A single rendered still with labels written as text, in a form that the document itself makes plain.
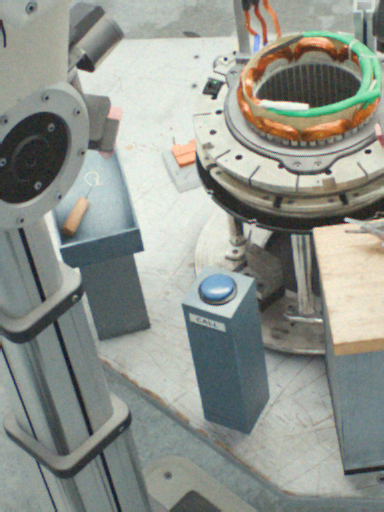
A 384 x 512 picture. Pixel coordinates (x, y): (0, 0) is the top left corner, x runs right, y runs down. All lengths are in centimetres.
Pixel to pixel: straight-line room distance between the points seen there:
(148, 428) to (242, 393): 108
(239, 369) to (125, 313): 28
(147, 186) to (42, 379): 69
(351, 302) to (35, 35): 58
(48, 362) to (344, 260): 38
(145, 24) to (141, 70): 143
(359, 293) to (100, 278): 43
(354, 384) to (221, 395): 23
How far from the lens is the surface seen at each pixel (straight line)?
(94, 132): 160
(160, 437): 274
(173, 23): 376
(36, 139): 121
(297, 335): 183
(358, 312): 151
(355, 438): 165
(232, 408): 173
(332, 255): 157
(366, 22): 177
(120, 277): 181
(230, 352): 162
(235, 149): 168
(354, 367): 153
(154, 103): 226
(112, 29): 156
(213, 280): 159
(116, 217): 172
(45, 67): 117
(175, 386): 183
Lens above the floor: 223
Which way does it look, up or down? 47 degrees down
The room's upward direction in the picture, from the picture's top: 11 degrees counter-clockwise
